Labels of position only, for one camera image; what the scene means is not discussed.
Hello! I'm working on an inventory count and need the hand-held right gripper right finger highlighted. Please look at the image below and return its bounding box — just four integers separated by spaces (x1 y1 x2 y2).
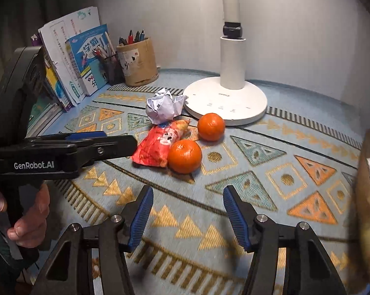
222 185 348 295

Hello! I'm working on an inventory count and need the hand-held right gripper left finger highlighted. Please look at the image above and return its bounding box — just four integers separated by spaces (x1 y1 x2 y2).
30 185 155 295

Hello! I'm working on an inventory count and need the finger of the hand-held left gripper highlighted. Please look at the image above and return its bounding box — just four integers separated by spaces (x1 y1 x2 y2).
27 131 108 144
76 134 138 168

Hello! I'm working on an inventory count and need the red snack packet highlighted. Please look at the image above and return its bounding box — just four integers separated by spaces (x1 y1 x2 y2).
131 120 192 168

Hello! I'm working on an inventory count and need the brown ribbed glass plate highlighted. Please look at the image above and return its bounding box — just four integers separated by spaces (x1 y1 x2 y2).
353 128 370 254

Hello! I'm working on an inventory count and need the person's left hand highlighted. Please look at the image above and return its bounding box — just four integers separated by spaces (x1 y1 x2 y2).
0 183 51 248

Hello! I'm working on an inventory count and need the green book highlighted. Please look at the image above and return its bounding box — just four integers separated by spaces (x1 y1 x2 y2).
27 94 62 133

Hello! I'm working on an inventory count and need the yellow and blue book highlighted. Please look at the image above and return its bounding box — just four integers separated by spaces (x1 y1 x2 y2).
45 63 72 112

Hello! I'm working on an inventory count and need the black mesh pen holder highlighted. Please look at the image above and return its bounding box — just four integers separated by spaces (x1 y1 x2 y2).
103 53 124 86

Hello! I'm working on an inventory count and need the orange mandarin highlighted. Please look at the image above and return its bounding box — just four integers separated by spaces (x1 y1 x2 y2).
168 139 203 174
197 113 226 142

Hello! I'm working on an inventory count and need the blue illustrated book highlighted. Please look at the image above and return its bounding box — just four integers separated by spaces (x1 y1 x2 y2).
65 24 110 97

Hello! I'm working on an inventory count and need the blue patterned desk mat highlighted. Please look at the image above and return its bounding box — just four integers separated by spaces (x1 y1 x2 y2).
19 68 370 295

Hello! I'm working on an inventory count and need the row of leaning books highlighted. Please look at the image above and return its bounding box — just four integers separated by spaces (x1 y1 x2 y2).
38 6 101 106

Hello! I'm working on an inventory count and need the beige round pen holder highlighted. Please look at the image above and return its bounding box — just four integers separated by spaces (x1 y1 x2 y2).
116 37 160 87

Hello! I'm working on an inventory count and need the white pen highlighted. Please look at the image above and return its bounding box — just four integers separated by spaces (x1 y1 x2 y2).
104 31 115 56

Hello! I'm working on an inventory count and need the white desk lamp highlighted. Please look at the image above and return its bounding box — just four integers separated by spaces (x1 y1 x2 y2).
183 0 268 126

